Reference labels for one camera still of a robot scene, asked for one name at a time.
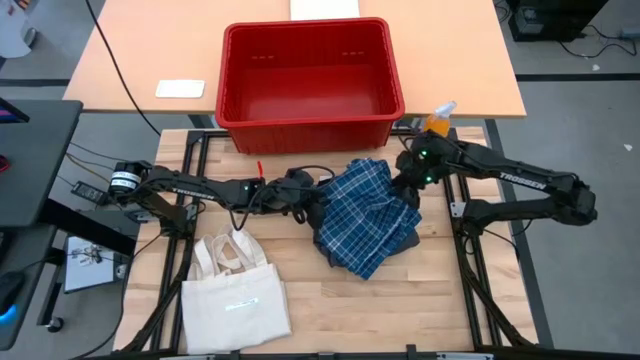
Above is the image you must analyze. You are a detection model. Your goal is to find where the white box with keys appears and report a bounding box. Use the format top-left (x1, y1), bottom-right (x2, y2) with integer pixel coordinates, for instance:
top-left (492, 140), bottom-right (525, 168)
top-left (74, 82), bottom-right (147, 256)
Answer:
top-left (63, 235), bottom-right (129, 294)

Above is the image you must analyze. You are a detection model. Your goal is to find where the black computer tower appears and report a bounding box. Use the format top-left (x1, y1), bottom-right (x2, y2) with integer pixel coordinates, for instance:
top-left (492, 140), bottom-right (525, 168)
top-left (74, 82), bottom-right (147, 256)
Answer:
top-left (506, 0), bottom-right (610, 43)

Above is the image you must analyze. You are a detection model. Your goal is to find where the black side desk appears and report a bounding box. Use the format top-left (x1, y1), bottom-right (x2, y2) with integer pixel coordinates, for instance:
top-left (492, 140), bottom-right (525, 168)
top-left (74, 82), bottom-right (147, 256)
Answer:
top-left (0, 98), bottom-right (84, 352)

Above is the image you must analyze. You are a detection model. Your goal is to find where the cream canvas tote bag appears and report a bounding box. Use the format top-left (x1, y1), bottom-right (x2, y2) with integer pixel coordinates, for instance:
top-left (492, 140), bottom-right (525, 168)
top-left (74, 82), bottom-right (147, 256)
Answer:
top-left (180, 224), bottom-right (293, 356)

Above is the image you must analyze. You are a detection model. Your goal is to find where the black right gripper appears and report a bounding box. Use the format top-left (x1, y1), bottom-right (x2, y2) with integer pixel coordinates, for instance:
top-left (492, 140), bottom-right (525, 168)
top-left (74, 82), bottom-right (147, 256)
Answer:
top-left (392, 133), bottom-right (454, 210)

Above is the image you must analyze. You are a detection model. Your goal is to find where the light wooden desk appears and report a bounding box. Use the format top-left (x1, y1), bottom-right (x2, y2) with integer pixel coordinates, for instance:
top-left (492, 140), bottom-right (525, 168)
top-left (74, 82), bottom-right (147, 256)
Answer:
top-left (63, 0), bottom-right (528, 120)

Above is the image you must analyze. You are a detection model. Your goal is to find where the orange spray bottle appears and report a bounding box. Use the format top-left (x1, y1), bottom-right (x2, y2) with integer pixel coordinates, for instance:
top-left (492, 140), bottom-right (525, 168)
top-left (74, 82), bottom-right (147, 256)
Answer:
top-left (423, 100), bottom-right (458, 138)

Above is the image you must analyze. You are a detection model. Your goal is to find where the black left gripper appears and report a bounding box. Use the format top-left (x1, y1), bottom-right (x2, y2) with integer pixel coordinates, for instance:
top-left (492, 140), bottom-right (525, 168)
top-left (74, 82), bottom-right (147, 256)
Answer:
top-left (263, 168), bottom-right (327, 222)

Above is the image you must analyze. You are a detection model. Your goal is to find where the blue plaid garment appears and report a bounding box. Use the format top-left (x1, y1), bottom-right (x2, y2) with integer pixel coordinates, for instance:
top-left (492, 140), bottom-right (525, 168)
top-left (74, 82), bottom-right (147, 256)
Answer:
top-left (317, 158), bottom-right (424, 281)

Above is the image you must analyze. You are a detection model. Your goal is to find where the black aluminium frame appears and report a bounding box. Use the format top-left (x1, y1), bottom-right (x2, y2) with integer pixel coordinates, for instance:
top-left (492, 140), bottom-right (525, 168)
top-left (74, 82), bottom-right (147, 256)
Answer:
top-left (119, 127), bottom-right (640, 360)

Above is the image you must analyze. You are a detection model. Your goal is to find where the white paper sheet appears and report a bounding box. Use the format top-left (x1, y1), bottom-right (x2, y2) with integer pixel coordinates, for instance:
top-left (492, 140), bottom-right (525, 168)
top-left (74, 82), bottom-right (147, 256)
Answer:
top-left (289, 0), bottom-right (361, 22)

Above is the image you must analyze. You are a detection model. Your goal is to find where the black floor cable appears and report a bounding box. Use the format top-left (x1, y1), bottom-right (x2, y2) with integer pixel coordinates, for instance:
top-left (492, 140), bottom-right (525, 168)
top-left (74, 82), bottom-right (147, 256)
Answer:
top-left (556, 23), bottom-right (640, 59)

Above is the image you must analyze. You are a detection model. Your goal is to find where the red plastic laundry basket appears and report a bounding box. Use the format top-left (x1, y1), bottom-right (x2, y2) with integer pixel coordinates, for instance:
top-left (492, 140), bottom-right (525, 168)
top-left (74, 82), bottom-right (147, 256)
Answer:
top-left (214, 17), bottom-right (407, 155)

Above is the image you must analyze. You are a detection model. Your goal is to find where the long black cable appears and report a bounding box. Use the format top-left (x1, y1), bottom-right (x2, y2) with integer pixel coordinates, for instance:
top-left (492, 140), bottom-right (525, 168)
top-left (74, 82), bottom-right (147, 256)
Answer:
top-left (83, 0), bottom-right (162, 138)

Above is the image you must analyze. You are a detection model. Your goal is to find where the black power adapter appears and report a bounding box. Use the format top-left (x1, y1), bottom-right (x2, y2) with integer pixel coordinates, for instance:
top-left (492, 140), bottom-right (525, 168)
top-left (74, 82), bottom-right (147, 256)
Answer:
top-left (70, 180), bottom-right (109, 207)

